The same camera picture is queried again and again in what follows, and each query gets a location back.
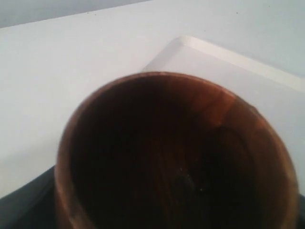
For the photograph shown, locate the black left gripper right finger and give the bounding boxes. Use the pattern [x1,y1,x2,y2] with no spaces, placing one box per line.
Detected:
[296,194,305,229]

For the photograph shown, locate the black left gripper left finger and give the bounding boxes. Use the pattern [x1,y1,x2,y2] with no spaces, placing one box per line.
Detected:
[0,167,57,229]

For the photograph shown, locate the brown wooden cup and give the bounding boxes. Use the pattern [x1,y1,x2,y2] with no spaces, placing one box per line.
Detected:
[54,72,299,229]

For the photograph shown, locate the white rectangular tray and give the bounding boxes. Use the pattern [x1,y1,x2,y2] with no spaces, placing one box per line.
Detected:
[140,35,305,134]

